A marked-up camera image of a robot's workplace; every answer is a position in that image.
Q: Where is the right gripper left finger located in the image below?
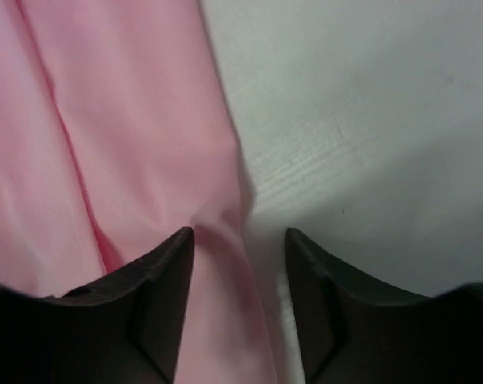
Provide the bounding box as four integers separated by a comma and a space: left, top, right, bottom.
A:
0, 227, 194, 383

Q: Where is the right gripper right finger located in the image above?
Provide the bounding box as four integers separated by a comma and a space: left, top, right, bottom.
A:
285, 228, 483, 383

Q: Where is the pink t shirt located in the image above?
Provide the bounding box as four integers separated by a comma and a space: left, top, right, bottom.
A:
0, 1, 285, 383

